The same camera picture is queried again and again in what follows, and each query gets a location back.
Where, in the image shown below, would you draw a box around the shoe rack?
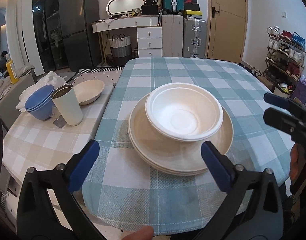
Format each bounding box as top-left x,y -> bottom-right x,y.
263,25 -> 306,95

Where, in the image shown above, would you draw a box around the person's right hand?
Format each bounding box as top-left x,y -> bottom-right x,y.
289,143 -> 299,181

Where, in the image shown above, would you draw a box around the white drawer dresser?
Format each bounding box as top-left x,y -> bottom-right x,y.
92,15 -> 162,57

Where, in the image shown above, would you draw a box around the black bag on dresser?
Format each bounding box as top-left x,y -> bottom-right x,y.
141,0 -> 159,15

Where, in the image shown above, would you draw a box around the silver aluminium suitcase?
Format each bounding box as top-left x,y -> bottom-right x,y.
182,18 -> 207,59

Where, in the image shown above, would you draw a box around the teal checked tablecloth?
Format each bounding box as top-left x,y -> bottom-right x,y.
81,56 -> 296,235

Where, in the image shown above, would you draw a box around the woven laundry basket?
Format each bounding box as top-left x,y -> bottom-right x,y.
110,34 -> 132,66

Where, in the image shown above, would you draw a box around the stacked shoe boxes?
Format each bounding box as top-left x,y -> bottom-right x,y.
183,0 -> 202,19

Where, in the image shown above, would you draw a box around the dark grey refrigerator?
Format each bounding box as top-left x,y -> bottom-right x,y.
59,0 -> 102,71

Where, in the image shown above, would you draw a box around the oval mirror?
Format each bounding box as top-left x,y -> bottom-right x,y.
106,0 -> 146,16

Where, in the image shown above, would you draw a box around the purple bag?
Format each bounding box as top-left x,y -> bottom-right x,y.
290,76 -> 306,105

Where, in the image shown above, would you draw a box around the beige checked tablecloth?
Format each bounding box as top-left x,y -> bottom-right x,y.
2,80 -> 115,230

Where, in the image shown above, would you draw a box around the white plastic bag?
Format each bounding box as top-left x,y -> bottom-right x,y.
16,71 -> 66,112

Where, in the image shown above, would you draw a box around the blue bowl stack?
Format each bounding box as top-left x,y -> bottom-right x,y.
24,85 -> 55,121

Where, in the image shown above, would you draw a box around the wooden door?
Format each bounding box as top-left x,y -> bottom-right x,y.
207,0 -> 248,63

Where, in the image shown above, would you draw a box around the person's left hand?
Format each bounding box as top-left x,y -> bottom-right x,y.
122,226 -> 154,240

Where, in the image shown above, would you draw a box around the cream plate stack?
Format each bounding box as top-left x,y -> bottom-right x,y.
127,93 -> 235,176

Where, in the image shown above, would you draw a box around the beige suitcase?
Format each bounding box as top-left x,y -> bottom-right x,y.
162,15 -> 183,57

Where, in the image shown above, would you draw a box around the yellow bottle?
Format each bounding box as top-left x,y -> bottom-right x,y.
6,54 -> 19,85

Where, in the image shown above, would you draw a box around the white tumbler cup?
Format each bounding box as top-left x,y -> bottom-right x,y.
51,84 -> 83,126

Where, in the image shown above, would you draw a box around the white foam bowl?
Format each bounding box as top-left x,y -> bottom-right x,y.
145,82 -> 224,142

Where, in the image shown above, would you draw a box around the cream bowl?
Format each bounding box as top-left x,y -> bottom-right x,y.
73,80 -> 105,106

